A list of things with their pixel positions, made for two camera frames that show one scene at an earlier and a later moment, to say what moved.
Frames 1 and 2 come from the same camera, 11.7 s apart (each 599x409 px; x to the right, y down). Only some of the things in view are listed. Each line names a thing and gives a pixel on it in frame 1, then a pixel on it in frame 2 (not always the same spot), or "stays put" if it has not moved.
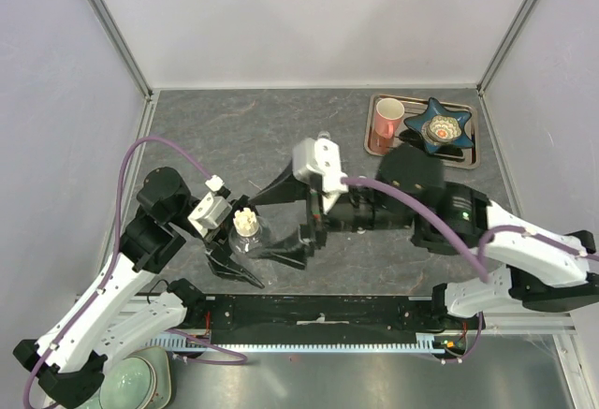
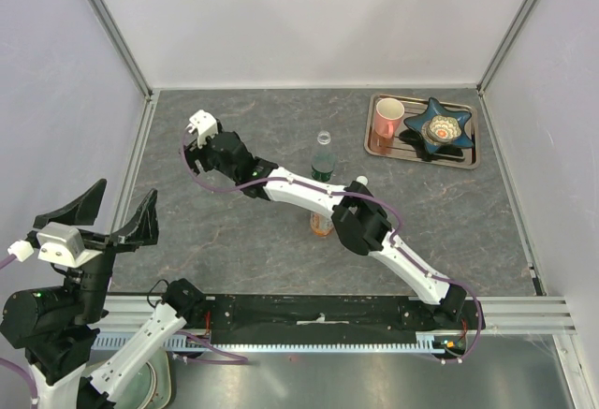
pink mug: x=388 y=112 stays put
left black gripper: x=220 y=248 to x=144 y=228
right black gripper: x=297 y=250 to x=195 y=153
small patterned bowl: x=441 y=128 stays put
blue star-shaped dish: x=435 y=109 stays put
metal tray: x=456 y=154 stays put
